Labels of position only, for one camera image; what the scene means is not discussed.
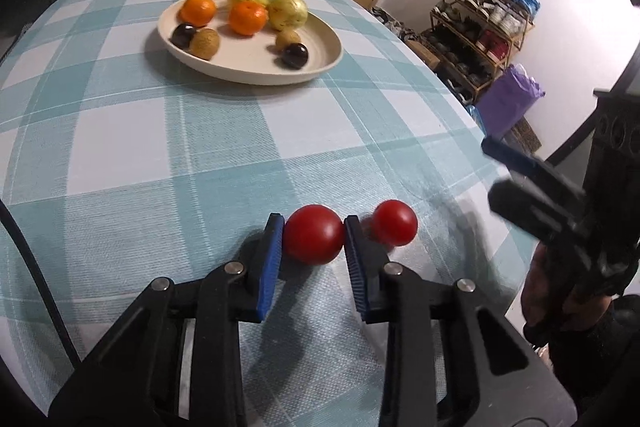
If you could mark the brown woven basket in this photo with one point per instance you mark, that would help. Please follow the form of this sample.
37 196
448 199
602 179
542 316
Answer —
525 134

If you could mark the cream round plate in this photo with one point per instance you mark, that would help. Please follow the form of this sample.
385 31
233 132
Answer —
250 57

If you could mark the gold metal shoe rack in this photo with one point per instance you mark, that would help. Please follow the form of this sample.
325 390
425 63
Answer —
475 32

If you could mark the person's right forearm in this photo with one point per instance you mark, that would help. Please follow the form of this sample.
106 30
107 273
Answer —
595 367

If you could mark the teal checked tablecloth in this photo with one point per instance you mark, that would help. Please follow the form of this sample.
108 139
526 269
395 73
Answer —
150 147

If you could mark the patterned black white bag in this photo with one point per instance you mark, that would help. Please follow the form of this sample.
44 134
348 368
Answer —
392 23

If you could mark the red tomato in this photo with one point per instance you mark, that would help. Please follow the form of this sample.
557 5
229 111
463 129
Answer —
314 234
395 222

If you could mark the small brown fruit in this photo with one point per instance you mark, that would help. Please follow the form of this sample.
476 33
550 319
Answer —
288 38

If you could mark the person's right hand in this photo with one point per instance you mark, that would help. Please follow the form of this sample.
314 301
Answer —
540 297

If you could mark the orange mandarin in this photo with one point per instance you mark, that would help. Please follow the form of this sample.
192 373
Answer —
198 10
247 18

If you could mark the purple bag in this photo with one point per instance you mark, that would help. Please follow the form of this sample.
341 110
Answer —
507 104

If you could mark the brown kiwi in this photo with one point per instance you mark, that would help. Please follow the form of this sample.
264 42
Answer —
205 43

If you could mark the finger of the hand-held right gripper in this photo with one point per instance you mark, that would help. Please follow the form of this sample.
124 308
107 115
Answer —
530 212
525 164

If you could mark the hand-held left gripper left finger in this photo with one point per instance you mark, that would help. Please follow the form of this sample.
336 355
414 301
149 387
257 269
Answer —
267 267

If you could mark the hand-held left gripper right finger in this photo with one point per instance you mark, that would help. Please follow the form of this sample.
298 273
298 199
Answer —
356 267

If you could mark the dark purple plum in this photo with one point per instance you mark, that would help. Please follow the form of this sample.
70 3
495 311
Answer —
294 55
183 35

